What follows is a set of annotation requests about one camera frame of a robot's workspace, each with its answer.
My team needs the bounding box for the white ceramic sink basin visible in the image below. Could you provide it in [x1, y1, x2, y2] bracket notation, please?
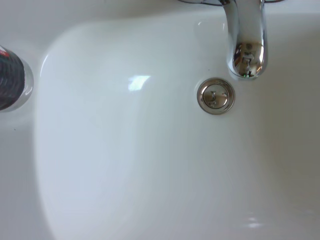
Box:
[0, 0, 320, 240]

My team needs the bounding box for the chrome sink drain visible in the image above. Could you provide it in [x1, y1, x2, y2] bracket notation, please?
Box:
[196, 77, 236, 116]

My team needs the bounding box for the chrome faucet spout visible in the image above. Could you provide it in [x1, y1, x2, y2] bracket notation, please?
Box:
[219, 0, 270, 81]

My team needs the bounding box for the black soap dispenser bottle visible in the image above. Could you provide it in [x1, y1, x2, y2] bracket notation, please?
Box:
[0, 44, 35, 113]

